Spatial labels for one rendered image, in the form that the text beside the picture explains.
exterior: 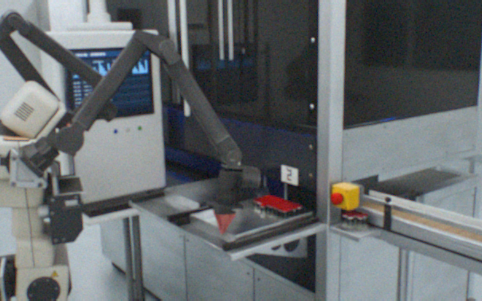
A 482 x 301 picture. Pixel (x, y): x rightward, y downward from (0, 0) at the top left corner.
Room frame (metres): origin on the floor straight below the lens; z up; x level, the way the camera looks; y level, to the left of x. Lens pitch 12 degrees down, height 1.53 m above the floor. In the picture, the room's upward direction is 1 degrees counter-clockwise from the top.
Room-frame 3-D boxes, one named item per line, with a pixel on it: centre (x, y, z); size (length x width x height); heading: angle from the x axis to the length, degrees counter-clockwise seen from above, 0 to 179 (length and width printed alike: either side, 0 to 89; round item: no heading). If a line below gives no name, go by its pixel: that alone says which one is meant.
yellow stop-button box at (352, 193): (1.69, -0.35, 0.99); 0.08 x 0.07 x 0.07; 127
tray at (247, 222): (1.77, -0.04, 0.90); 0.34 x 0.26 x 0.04; 128
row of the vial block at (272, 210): (1.82, -0.11, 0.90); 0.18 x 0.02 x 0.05; 38
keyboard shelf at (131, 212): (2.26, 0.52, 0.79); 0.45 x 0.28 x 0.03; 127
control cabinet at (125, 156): (2.42, 0.61, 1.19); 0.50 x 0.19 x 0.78; 127
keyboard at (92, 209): (2.24, 0.50, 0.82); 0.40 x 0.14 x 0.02; 127
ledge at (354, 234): (1.71, -0.40, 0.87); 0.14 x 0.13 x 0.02; 127
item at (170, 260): (2.85, -0.08, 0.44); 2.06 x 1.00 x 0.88; 37
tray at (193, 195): (2.09, 0.10, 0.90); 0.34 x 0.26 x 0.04; 127
